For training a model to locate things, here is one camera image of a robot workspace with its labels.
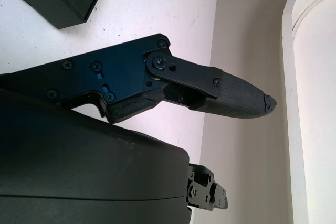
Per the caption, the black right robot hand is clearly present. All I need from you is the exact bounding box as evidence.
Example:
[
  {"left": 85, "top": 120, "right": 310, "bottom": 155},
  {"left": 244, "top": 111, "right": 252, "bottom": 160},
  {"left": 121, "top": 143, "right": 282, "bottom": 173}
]
[{"left": 0, "top": 33, "right": 277, "bottom": 224}]

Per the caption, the white curved column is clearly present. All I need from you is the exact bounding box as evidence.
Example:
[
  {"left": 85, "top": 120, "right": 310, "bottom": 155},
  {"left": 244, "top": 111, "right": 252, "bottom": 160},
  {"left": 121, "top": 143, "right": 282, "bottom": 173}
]
[{"left": 281, "top": 0, "right": 336, "bottom": 224}]

